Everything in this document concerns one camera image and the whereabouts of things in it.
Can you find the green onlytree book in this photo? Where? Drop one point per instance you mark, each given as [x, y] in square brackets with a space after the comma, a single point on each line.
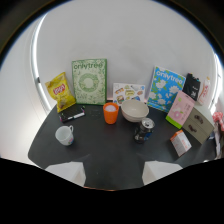
[89, 81]

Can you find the grey small drawer box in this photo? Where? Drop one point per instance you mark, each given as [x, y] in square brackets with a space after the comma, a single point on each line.
[198, 124]

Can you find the yellow chips bag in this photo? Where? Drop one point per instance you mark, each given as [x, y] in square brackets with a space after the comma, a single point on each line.
[61, 92]

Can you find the beige bowl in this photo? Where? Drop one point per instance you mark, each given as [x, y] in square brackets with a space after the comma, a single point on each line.
[134, 110]

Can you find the pink white cloth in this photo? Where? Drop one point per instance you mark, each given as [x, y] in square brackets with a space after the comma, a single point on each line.
[218, 118]

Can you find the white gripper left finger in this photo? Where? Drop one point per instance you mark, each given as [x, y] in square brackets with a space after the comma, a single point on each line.
[68, 171]

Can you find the pink floral box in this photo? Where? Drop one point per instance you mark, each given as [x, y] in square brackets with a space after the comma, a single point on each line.
[180, 109]

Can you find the orange plastic cup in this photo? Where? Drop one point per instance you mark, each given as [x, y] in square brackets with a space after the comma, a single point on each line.
[110, 113]

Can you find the dark crushed can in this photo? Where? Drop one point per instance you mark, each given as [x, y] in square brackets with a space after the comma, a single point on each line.
[144, 130]

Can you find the black pouch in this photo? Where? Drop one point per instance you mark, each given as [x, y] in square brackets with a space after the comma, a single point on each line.
[191, 86]

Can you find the white mug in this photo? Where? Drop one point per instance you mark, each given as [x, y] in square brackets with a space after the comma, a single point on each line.
[65, 135]

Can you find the white orange bottle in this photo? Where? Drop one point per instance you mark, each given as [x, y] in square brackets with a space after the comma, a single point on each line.
[204, 91]

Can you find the white sticker sheet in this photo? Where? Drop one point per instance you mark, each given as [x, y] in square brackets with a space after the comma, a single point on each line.
[128, 93]

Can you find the blue onlytree book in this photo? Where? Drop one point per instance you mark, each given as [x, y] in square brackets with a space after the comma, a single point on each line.
[165, 89]

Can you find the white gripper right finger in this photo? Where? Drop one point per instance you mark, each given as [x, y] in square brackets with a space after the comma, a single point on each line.
[156, 170]

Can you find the orange white bulb box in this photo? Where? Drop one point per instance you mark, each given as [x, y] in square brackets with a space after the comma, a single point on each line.
[180, 142]

